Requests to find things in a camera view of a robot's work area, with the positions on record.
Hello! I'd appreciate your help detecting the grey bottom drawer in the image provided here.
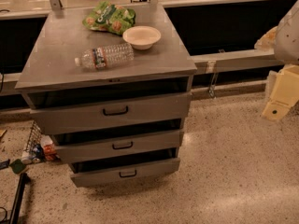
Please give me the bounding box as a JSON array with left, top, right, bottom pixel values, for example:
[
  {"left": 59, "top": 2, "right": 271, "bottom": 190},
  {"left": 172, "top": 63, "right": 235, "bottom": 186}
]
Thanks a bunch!
[{"left": 70, "top": 158, "right": 180, "bottom": 188}]

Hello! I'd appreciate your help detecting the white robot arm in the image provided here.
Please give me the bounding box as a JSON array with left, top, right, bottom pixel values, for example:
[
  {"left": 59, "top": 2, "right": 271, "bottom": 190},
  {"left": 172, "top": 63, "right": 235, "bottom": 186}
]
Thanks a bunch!
[{"left": 254, "top": 1, "right": 299, "bottom": 120}]

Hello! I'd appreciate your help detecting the green item on floor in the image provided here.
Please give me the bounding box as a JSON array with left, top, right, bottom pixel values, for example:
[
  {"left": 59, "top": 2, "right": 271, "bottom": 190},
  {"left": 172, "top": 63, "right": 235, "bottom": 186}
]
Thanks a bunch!
[{"left": 9, "top": 159, "right": 28, "bottom": 175}]

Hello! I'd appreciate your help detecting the grey middle drawer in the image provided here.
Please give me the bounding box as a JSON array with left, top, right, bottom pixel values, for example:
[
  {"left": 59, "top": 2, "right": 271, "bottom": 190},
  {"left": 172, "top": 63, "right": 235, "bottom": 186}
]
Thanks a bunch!
[{"left": 55, "top": 130, "right": 184, "bottom": 163}]

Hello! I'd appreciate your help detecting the green snack bag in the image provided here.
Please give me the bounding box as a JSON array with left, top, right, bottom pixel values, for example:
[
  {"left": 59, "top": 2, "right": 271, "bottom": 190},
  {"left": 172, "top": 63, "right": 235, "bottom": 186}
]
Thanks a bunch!
[{"left": 82, "top": 1, "right": 135, "bottom": 35}]

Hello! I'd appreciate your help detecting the grey drawer cabinet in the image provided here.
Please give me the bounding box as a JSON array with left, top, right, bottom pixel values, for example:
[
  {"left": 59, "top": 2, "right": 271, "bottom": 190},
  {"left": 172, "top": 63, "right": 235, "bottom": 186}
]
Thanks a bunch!
[{"left": 16, "top": 5, "right": 196, "bottom": 174}]

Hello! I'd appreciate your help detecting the grey drawer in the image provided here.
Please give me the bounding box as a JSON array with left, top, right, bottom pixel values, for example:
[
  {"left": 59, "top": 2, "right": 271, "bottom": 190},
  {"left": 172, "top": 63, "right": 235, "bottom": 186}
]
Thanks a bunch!
[
  {"left": 31, "top": 92, "right": 191, "bottom": 134},
  {"left": 70, "top": 158, "right": 180, "bottom": 188},
  {"left": 55, "top": 130, "right": 184, "bottom": 163}
]

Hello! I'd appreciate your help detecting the grey top drawer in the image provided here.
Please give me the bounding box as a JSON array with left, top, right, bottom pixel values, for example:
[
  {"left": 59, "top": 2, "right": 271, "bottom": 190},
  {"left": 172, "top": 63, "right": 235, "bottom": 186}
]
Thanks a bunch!
[{"left": 31, "top": 92, "right": 191, "bottom": 134}]

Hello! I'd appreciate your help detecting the grey horizontal rail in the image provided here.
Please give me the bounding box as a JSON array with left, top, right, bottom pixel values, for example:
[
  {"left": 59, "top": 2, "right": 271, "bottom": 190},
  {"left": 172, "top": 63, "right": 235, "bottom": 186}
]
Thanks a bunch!
[{"left": 192, "top": 49, "right": 283, "bottom": 75}]

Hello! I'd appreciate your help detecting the wire basket with items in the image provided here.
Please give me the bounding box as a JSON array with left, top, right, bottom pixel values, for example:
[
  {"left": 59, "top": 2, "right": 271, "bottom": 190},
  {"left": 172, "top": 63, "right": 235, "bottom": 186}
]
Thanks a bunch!
[{"left": 21, "top": 121, "right": 59, "bottom": 164}]

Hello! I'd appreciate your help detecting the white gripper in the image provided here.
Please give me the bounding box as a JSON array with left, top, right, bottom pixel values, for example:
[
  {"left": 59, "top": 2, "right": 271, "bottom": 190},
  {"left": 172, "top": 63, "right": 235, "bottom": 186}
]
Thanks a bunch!
[{"left": 262, "top": 64, "right": 299, "bottom": 120}]

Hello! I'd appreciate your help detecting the clear plastic water bottle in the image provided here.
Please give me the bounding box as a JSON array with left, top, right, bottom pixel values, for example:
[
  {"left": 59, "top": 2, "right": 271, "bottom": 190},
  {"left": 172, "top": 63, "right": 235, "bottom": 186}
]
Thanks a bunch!
[{"left": 75, "top": 43, "right": 134, "bottom": 70}]

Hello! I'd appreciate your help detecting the black stand leg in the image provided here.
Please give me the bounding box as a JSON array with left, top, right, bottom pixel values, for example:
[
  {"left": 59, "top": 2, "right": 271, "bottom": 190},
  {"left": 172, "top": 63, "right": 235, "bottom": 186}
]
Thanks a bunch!
[{"left": 9, "top": 173, "right": 30, "bottom": 224}]

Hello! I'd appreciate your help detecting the white paper bowl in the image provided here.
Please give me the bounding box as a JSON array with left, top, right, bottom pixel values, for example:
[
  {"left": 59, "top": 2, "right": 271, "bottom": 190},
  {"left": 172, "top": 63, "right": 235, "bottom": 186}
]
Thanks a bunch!
[{"left": 122, "top": 26, "right": 162, "bottom": 50}]

